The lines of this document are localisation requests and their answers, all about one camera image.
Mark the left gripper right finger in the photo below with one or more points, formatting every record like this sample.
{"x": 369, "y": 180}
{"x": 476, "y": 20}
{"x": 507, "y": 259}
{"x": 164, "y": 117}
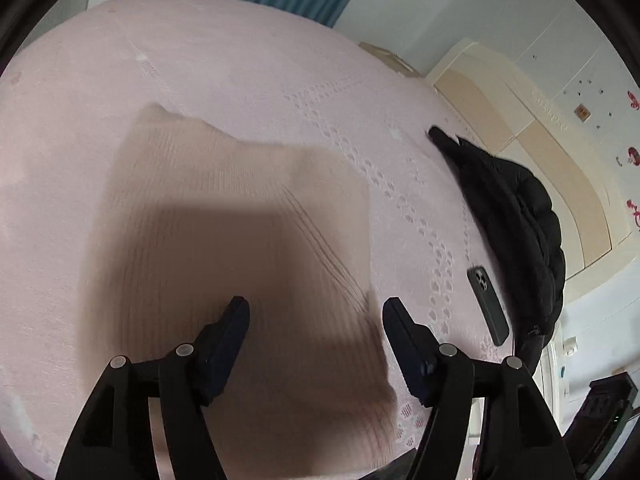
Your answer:
{"x": 519, "y": 438}

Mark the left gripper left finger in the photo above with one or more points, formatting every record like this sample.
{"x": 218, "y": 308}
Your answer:
{"x": 112, "y": 438}

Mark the beige knitted sweater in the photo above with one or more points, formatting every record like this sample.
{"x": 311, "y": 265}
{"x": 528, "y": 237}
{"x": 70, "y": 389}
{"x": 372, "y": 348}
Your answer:
{"x": 192, "y": 217}

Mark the dark furniture piece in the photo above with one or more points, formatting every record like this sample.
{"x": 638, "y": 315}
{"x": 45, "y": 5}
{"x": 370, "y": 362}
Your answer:
{"x": 599, "y": 422}

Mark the black smartphone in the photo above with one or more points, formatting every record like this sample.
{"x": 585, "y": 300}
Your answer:
{"x": 489, "y": 303}

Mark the black puffer jacket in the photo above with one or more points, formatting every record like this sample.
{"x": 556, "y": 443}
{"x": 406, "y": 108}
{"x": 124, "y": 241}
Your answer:
{"x": 523, "y": 231}

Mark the cream wooden headboard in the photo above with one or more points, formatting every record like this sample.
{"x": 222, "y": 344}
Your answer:
{"x": 514, "y": 120}

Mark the pink bed cover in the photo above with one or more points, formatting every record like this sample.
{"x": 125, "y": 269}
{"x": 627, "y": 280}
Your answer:
{"x": 257, "y": 73}

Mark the cardboard box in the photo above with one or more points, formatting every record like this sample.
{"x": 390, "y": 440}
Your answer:
{"x": 391, "y": 60}

